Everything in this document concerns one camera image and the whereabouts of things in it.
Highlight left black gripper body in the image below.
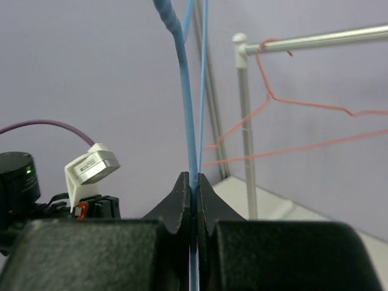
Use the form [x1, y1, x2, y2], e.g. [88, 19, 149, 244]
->
[39, 193, 121, 219]

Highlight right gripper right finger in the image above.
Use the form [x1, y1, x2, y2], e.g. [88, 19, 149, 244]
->
[197, 174, 382, 290]

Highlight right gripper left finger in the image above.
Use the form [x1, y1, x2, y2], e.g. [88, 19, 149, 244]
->
[1, 172, 190, 290]

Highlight pink wire hanger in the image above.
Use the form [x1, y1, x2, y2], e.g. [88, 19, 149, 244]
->
[202, 38, 387, 166]

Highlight blue wire hanger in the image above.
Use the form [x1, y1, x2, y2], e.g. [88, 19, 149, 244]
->
[153, 1, 200, 290]

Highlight white and silver clothes rack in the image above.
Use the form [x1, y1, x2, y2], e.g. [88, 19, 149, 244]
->
[232, 24, 387, 219]

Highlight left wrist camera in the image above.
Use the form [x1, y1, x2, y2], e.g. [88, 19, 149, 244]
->
[64, 143, 121, 212]

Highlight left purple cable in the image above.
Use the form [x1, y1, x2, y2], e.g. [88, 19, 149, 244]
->
[0, 120, 96, 149]

